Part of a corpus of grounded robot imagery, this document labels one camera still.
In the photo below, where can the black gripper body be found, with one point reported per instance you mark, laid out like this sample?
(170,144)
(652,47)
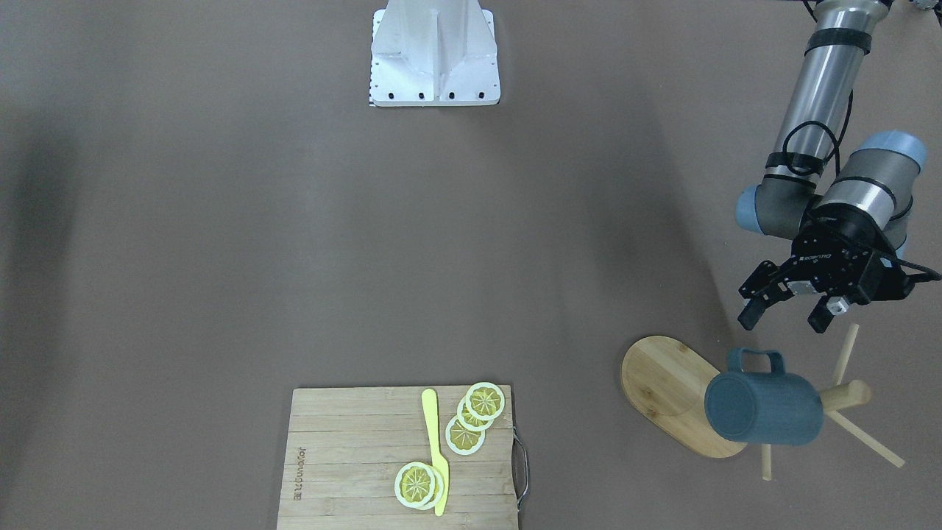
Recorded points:
(835,241)

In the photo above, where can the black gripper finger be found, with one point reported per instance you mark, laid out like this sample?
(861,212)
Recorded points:
(764,287)
(826,309)

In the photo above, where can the dark teal mug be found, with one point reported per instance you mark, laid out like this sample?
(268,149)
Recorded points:
(756,400)

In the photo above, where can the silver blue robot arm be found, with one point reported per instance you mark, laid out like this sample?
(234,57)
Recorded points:
(803,175)

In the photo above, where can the wooden cup storage rack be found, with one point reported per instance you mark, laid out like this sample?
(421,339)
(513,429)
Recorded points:
(665,380)

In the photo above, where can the lemon slice by knife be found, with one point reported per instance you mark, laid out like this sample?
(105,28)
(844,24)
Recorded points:
(486,400)

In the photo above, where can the lemon slice upper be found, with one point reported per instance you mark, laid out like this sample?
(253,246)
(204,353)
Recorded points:
(468,421)

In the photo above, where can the yellow plastic knife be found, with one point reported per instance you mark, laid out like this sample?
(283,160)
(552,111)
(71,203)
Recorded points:
(430,408)

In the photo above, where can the lemon slice front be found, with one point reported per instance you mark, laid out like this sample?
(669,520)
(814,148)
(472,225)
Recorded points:
(418,486)

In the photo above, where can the wooden cutting board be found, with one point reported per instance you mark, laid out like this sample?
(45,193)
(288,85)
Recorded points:
(346,446)

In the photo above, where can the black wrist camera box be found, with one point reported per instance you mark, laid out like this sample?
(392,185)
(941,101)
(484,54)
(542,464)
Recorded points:
(884,280)

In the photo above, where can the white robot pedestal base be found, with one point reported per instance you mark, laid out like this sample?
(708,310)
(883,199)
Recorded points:
(433,54)

